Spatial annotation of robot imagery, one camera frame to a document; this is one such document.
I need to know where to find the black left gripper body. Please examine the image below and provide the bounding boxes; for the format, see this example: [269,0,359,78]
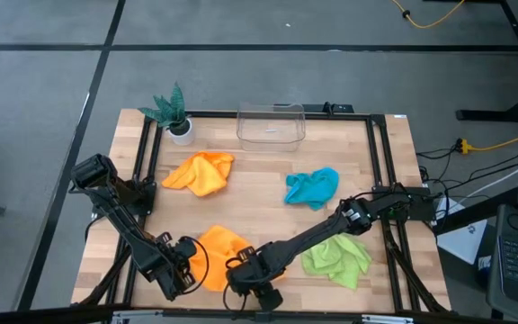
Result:
[144,231,197,302]

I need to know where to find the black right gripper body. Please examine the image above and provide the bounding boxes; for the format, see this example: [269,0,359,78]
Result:
[225,246,285,311]

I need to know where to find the orange microfiber towel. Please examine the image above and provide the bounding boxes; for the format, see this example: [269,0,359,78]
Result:
[190,224,287,293]
[161,151,236,198]

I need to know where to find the lime green microfiber towel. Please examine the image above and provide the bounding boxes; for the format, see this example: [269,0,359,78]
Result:
[300,231,373,291]

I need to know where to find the teal microfiber towel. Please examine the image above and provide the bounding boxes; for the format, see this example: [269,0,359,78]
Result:
[283,166,340,212]

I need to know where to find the clear plastic bin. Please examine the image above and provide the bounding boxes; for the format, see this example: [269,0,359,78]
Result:
[236,102,307,153]

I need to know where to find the artificial plant in white pot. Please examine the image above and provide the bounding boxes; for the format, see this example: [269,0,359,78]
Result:
[137,83,196,147]

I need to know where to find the white cardboard box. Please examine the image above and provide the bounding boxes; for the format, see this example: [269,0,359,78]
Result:
[433,197,488,266]

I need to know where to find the silver metal bracket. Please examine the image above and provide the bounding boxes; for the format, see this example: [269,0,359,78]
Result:
[361,314,415,324]
[110,309,165,324]

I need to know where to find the black metal rig frame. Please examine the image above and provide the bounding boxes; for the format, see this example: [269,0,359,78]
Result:
[78,110,450,315]

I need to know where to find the black power cable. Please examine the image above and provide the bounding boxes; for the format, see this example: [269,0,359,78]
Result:
[415,142,518,199]

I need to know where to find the yellow extension cord plug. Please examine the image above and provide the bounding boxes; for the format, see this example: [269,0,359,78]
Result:
[455,135,518,156]

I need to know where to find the white cable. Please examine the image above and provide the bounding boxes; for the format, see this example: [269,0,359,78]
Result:
[459,150,518,202]

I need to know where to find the black desk leg frame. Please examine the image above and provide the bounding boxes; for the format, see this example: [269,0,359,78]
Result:
[455,0,518,123]

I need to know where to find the yellow floor cable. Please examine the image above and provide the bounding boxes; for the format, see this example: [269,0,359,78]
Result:
[391,0,466,30]

